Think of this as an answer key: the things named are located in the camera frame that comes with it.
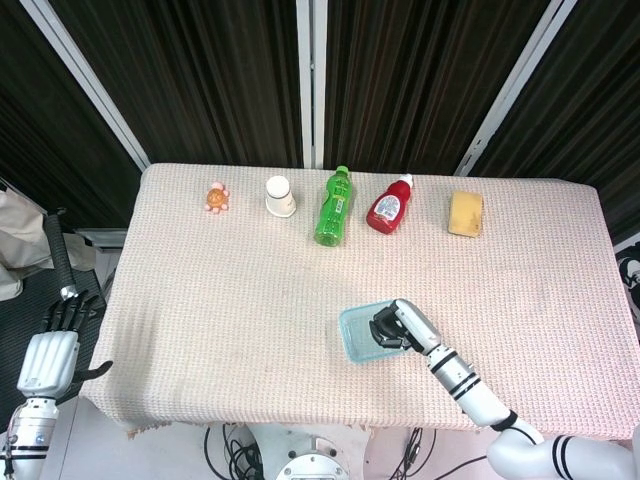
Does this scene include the black pleated curtain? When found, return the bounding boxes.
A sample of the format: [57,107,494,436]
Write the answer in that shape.
[324,0,554,174]
[467,0,640,241]
[0,0,144,231]
[47,0,304,169]

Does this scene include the blue plastic lid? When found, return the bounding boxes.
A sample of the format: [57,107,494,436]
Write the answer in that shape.
[338,298,409,365]

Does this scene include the yellow sponge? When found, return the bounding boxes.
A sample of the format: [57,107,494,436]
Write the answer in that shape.
[447,189,486,237]

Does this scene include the red ketchup squeeze bottle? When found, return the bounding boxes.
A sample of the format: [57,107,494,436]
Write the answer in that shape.
[365,173,415,235]

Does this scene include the black white printed object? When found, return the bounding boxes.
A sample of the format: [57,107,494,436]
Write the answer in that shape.
[613,239,640,321]

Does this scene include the orange pink turtle toy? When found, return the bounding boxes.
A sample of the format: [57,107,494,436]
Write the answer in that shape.
[203,181,235,215]

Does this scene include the grey metal shelf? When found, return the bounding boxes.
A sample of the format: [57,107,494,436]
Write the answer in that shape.
[74,227,129,251]

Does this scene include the black cable bundle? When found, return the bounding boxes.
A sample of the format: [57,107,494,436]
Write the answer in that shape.
[203,423,266,480]
[389,427,439,480]

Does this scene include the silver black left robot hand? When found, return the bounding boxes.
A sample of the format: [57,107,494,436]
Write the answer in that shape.
[17,289,114,406]

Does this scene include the white frame post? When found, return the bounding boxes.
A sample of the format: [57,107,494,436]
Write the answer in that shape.
[295,0,329,170]
[19,0,151,170]
[453,0,581,177]

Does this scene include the green plastic drink bottle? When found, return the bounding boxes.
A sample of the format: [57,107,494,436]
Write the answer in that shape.
[313,165,354,248]

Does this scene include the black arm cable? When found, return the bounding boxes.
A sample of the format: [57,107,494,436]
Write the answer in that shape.
[434,452,490,480]

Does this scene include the beige fabric bag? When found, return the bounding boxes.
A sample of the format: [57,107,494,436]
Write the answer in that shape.
[0,182,99,301]

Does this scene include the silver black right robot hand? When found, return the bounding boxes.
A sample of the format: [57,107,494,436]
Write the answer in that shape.
[368,298,444,357]

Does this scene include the black ribbed pole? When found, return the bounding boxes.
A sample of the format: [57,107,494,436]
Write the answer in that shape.
[43,208,81,301]

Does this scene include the silver robot torso base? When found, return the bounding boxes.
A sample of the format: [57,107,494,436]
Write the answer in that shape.
[248,423,374,480]

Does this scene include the pink woven tablecloth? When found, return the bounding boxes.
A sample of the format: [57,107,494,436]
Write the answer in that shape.
[79,163,640,457]

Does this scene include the white paper cup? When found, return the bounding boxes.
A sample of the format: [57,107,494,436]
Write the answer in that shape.
[264,175,296,219]

